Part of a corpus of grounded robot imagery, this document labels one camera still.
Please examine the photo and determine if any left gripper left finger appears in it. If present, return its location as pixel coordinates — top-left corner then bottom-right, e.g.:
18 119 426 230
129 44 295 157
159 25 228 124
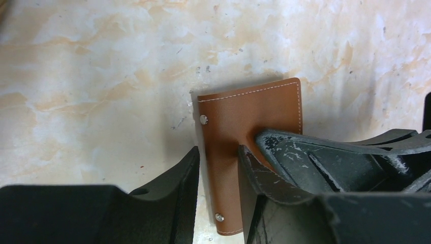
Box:
1 147 200 243

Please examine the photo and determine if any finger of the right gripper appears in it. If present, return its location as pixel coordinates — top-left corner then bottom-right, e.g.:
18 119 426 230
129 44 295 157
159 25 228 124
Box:
422 92 431 131
255 129 430 194

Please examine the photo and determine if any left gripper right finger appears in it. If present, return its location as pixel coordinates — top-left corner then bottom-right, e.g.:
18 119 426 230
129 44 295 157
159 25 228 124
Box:
238 145 430 243

